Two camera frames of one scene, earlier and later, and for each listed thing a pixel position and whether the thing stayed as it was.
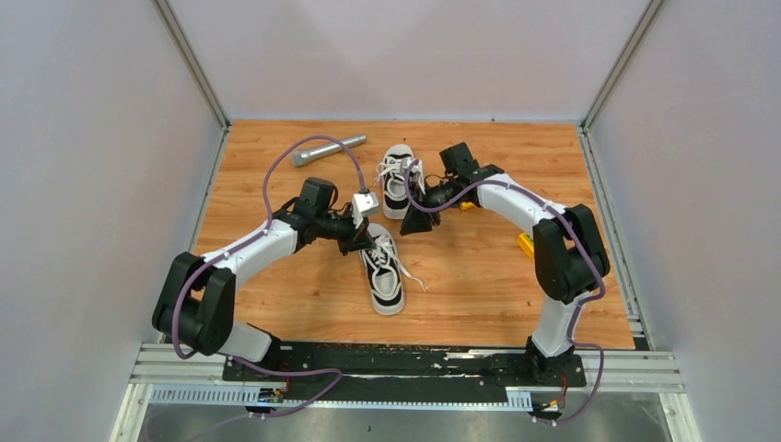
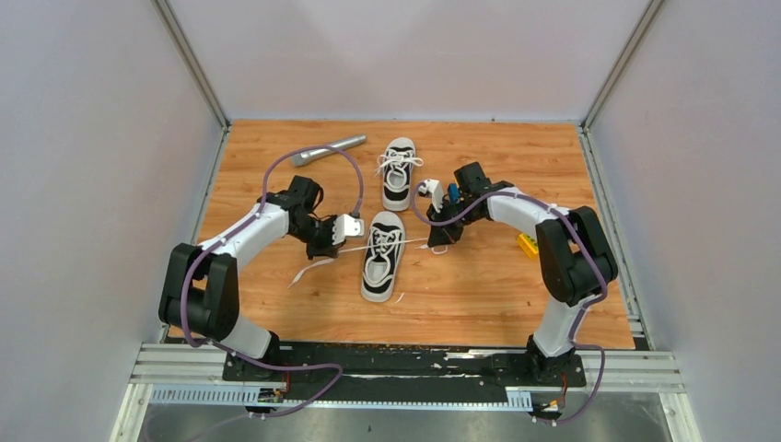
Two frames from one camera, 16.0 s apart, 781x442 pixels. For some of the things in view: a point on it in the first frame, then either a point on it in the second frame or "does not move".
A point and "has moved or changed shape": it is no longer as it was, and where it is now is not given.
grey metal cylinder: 303,156 does not move
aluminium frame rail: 605,370 does not move
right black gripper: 418,221 → 444,235
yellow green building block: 527,244 does not move
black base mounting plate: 380,372 does not move
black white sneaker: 383,268 has moved or changed shape
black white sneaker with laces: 391,174 has moved or changed shape
